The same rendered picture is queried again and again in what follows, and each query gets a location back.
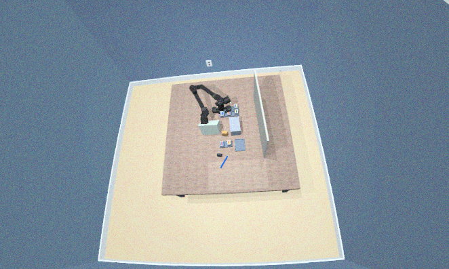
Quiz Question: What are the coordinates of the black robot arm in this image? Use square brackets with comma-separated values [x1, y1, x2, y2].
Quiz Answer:
[190, 85, 231, 124]

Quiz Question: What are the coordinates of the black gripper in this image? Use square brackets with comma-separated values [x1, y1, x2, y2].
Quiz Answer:
[212, 105, 231, 114]

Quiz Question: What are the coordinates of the grey flat panel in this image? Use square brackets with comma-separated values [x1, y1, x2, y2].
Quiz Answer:
[254, 70, 269, 157]

